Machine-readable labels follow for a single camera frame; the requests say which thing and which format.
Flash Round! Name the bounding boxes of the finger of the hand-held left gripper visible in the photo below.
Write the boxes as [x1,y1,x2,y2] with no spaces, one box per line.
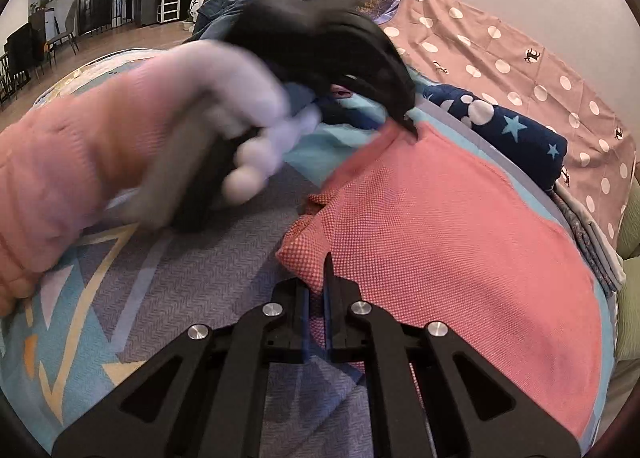
[327,13,420,141]

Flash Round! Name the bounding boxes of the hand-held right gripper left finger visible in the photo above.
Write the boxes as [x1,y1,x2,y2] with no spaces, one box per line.
[52,280,312,458]

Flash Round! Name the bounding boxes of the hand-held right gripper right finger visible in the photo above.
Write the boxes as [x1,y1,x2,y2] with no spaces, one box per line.
[323,252,582,458]

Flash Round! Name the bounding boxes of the salmon pink t-shirt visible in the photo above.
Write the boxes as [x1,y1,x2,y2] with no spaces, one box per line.
[276,115,603,444]

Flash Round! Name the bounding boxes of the stack of folded clothes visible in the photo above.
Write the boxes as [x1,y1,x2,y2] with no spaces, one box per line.
[582,218,627,295]

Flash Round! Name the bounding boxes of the person's left hand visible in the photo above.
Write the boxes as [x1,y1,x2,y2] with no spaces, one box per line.
[142,40,322,205]

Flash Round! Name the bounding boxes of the dark teal blanket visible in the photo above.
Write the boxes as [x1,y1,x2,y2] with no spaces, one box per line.
[192,0,262,41]

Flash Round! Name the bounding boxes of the blue geometric bedsheet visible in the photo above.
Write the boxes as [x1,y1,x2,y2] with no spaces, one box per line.
[0,50,622,458]

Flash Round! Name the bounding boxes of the navy star print blanket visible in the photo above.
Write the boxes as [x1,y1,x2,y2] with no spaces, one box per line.
[424,84,569,195]

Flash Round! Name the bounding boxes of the folded grey patterned cloth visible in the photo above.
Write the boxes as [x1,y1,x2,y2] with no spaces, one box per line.
[549,183,618,289]

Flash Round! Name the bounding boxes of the dark wooden chair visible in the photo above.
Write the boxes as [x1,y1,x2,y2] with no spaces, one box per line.
[46,3,82,57]

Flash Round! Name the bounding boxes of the small green pillow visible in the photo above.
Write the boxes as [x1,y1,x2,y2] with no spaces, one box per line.
[617,178,640,260]

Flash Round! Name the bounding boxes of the dark sideboard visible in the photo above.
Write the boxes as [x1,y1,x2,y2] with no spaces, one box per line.
[4,20,51,85]

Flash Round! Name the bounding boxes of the large green pillow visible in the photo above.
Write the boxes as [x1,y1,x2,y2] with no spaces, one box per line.
[614,258,640,371]

